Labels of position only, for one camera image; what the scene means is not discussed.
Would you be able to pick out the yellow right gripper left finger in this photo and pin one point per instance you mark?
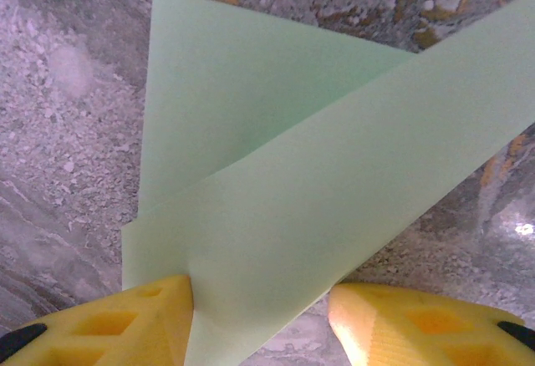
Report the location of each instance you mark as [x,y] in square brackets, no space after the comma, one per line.
[159,324]

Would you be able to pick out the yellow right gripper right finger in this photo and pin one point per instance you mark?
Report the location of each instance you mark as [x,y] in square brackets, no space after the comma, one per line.
[376,324]

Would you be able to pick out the light green paper sheet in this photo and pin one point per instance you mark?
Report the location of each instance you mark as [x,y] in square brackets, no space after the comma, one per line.
[292,174]

